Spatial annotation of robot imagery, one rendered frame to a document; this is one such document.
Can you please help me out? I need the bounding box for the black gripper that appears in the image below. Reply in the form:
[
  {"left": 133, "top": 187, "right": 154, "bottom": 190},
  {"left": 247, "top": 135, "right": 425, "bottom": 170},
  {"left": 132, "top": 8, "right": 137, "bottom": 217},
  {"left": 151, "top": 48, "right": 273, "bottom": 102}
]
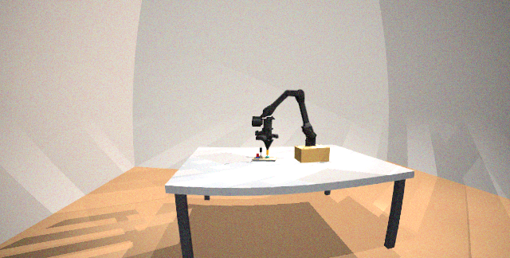
[{"left": 256, "top": 127, "right": 279, "bottom": 150}]

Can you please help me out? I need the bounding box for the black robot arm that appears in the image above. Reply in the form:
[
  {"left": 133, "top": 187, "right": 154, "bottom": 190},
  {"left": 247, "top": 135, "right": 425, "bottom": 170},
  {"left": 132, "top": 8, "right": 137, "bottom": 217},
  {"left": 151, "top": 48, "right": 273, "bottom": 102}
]
[{"left": 252, "top": 89, "right": 317, "bottom": 147}]

